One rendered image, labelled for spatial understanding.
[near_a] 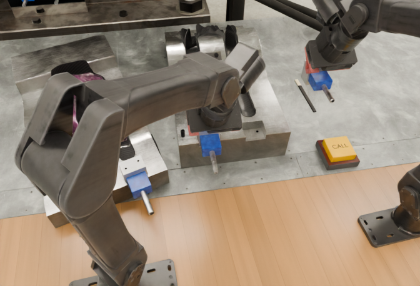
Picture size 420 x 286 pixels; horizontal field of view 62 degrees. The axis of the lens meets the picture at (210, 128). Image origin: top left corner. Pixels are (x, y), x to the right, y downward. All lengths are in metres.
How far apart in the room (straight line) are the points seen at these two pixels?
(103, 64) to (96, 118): 0.68
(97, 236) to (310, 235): 0.46
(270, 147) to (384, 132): 0.33
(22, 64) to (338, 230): 0.89
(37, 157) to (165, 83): 0.16
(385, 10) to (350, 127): 0.42
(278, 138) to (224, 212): 0.21
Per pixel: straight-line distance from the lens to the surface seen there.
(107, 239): 0.51
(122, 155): 0.83
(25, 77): 1.02
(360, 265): 0.80
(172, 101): 0.44
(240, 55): 0.59
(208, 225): 0.77
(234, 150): 0.82
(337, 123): 1.00
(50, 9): 1.52
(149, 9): 1.46
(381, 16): 0.67
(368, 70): 1.21
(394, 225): 0.86
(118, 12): 1.46
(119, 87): 0.39
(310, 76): 0.89
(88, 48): 1.06
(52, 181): 0.38
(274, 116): 0.85
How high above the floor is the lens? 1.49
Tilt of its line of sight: 48 degrees down
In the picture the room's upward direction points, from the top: straight up
